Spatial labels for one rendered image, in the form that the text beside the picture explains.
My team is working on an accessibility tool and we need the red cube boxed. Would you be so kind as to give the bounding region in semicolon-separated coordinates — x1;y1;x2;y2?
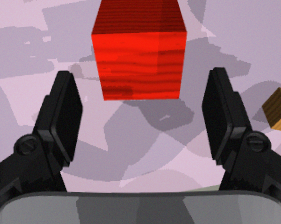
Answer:
91;0;187;100

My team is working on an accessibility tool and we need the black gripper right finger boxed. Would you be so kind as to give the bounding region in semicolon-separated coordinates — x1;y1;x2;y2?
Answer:
202;67;281;201

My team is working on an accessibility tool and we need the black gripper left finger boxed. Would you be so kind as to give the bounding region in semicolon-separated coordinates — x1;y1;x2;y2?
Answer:
0;70;83;208

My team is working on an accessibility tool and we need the brown cube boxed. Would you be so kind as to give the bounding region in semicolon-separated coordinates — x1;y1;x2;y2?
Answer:
262;87;281;131

